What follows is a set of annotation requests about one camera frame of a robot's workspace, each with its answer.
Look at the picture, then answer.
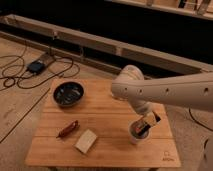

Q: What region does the black power adapter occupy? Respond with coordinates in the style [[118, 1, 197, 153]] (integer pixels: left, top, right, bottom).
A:
[[27, 61, 45, 74]]

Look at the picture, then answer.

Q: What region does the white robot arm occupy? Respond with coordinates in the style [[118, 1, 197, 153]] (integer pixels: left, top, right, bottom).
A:
[[111, 65, 213, 115]]

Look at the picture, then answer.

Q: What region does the dark ceramic bowl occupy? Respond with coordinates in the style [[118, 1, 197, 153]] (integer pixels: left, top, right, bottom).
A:
[[53, 81, 84, 107]]

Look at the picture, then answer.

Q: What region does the brown black eraser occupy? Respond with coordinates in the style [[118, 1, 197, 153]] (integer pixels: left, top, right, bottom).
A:
[[135, 111, 162, 138]]

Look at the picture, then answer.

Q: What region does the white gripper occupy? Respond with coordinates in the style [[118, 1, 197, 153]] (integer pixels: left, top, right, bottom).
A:
[[134, 102, 157, 127]]

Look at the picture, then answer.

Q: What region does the wooden floor rail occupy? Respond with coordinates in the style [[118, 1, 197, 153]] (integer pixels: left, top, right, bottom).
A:
[[0, 14, 213, 74]]

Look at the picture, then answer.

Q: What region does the white sponge block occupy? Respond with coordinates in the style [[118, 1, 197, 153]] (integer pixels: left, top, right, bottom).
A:
[[75, 129, 97, 154]]

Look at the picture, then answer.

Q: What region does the wooden table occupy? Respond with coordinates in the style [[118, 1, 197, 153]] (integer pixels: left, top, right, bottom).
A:
[[26, 79, 181, 168]]

